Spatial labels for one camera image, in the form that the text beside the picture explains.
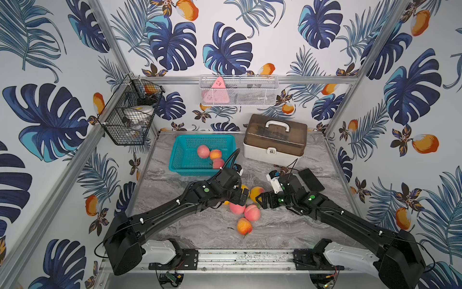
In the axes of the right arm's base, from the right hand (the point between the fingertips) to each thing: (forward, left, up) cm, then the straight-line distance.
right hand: (264, 195), depth 81 cm
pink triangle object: (+42, +22, +25) cm, 54 cm away
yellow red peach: (+25, +24, -2) cm, 35 cm away
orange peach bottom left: (-12, +9, -5) cm, 16 cm away
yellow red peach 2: (+4, +3, -5) cm, 7 cm away
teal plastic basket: (+27, +44, -10) cm, 52 cm away
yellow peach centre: (+7, +9, -5) cm, 13 cm away
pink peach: (+29, +32, -3) cm, 43 cm away
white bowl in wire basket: (+26, +56, +25) cm, 66 cm away
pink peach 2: (-6, +5, -6) cm, 10 cm away
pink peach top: (-4, +12, -6) cm, 14 cm away
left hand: (0, +11, +6) cm, 13 cm away
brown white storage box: (+25, -7, +9) cm, 28 cm away
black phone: (+14, -27, -10) cm, 32 cm away
